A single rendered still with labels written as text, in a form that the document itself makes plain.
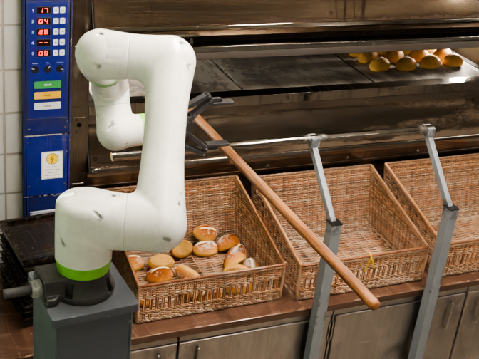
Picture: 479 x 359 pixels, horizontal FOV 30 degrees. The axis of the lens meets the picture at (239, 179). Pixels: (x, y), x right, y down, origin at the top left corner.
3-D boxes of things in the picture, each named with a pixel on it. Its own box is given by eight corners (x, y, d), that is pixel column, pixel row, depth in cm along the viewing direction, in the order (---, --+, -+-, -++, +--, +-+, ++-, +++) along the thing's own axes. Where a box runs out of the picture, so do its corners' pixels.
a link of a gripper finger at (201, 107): (181, 122, 265) (178, 119, 265) (209, 97, 266) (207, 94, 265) (186, 127, 262) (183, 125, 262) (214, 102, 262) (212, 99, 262)
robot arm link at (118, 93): (84, 90, 225) (128, 85, 226) (78, 45, 226) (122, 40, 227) (94, 112, 261) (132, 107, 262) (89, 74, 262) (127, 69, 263)
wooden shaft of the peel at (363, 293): (380, 310, 218) (382, 300, 217) (370, 313, 217) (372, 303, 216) (145, 63, 353) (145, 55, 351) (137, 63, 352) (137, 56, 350)
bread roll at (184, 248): (197, 251, 341) (188, 255, 344) (189, 235, 341) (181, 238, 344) (179, 261, 334) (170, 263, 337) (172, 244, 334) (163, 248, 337)
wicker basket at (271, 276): (95, 251, 339) (97, 186, 326) (231, 233, 361) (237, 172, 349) (134, 326, 300) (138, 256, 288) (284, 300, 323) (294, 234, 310)
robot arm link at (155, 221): (186, 246, 195) (199, 28, 212) (111, 242, 193) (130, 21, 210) (184, 260, 207) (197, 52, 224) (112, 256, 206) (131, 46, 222)
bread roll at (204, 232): (212, 230, 348) (218, 221, 345) (215, 243, 345) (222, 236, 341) (189, 227, 343) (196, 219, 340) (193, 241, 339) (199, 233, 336)
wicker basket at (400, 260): (241, 235, 361) (248, 174, 348) (361, 219, 383) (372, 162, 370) (294, 303, 322) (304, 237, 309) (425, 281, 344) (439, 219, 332)
